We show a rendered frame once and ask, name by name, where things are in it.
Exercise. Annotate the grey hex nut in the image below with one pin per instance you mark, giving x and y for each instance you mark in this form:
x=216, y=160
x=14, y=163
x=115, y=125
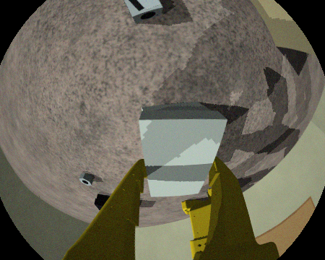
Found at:
x=86, y=179

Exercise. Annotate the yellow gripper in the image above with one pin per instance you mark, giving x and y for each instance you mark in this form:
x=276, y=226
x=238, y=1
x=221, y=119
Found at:
x=111, y=235

